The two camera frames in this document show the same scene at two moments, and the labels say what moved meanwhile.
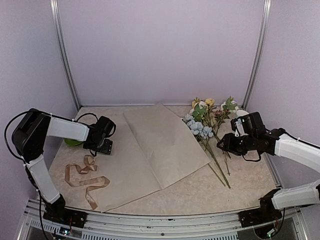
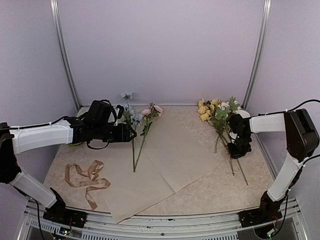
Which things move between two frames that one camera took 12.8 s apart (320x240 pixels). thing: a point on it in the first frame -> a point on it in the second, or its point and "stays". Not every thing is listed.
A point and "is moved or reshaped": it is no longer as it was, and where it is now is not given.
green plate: x=72 y=142 stays
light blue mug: x=241 y=113 stays
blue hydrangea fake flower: x=202 y=132 -> x=131 y=118
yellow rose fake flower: x=200 y=107 -> x=207 y=110
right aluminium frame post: x=260 y=46 stays
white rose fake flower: x=228 y=107 is moved or reshaped
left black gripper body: x=101 y=147 -> x=122 y=136
